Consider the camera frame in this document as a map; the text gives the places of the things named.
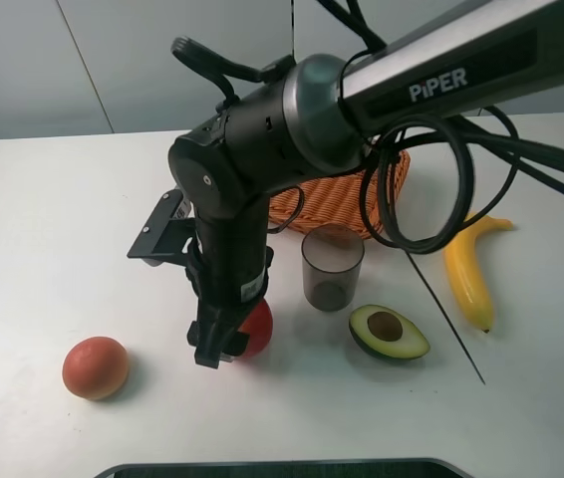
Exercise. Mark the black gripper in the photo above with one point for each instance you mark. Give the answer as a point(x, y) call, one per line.
point(230, 280)

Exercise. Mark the red apple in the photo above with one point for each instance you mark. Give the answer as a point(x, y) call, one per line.
point(259, 327)

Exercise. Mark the black silver Piper robot arm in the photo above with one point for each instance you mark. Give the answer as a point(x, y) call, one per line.
point(325, 117)

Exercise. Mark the orange wicker basket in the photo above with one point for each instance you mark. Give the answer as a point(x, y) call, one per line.
point(335, 200)

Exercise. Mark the orange fruit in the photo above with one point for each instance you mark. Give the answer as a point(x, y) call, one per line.
point(96, 368)

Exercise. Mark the grey translucent plastic cup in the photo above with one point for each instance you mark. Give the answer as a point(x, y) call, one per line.
point(332, 257)

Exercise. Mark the halved avocado with pit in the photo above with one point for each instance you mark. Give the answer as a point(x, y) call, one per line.
point(385, 334)

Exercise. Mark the yellow banana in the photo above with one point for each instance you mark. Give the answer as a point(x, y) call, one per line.
point(464, 275)

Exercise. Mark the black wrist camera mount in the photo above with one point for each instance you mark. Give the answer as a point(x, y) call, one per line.
point(166, 233)

